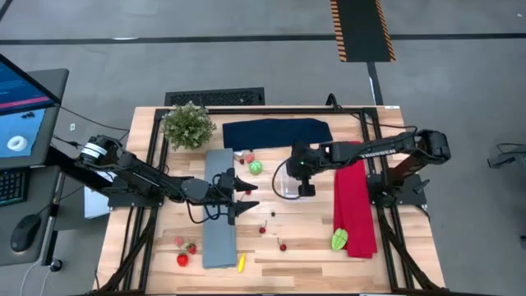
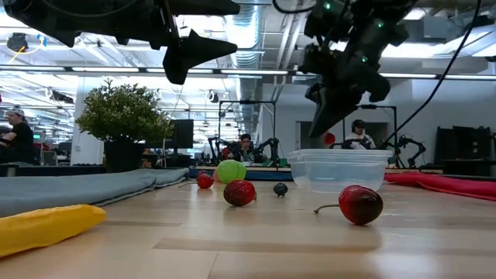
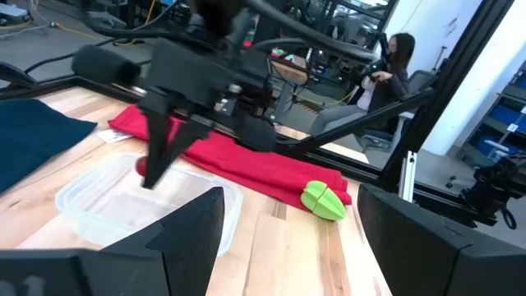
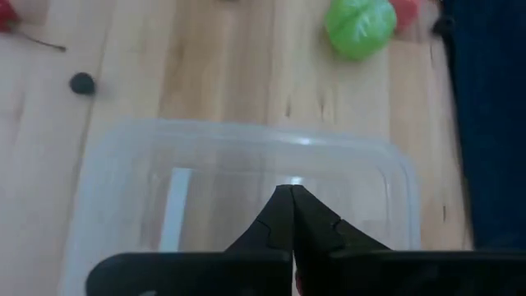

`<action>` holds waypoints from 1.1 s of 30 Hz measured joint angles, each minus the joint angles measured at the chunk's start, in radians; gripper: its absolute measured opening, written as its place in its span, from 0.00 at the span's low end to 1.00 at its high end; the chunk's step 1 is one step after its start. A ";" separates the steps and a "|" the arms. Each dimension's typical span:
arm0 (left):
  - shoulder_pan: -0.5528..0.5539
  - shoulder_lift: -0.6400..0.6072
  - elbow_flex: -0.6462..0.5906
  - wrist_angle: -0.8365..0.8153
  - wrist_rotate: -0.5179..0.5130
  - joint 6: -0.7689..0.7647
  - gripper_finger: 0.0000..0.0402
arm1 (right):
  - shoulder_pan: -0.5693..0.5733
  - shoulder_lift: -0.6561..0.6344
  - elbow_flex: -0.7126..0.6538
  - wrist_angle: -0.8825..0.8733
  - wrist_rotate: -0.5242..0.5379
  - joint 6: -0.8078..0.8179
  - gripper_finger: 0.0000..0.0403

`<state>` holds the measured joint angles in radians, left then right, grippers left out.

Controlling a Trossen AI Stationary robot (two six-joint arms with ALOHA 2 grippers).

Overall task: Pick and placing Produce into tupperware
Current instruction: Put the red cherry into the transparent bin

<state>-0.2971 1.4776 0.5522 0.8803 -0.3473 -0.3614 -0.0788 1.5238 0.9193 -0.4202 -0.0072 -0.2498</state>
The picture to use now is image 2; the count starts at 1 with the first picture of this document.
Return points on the peach-coloured toy fruit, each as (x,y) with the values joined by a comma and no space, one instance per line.
(215,176)

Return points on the yellow toy banana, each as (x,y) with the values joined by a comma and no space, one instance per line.
(42,228)

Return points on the grey towel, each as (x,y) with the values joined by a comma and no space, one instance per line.
(58,191)

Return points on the black background monitor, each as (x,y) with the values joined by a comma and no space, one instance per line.
(183,133)

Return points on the black background camera frame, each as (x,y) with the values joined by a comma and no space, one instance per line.
(368,106)
(248,102)

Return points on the black aluminium frame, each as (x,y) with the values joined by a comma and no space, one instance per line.
(58,170)

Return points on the black background cabinet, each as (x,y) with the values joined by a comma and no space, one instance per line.
(465,147)

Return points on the background black robot arm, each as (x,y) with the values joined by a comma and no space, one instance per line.
(273,145)
(213,145)
(416,149)

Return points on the clear plastic tupperware container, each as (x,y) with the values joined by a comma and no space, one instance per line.
(341,170)

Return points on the green toy ball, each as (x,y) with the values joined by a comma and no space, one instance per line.
(231,171)

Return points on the green potted plant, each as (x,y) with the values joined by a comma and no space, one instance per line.
(120,116)

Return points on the dark toy blueberry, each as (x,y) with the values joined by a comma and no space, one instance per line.
(280,189)

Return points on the person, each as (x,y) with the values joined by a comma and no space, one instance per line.
(245,149)
(21,137)
(358,137)

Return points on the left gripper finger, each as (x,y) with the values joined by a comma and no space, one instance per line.
(205,7)
(190,54)

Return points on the red towel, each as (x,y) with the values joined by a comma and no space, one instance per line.
(457,186)

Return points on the silver ventilation duct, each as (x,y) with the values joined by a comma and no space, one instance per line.
(248,23)

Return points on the black ceiling device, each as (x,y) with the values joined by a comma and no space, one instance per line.
(17,42)

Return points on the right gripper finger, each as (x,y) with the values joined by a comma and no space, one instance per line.
(333,112)

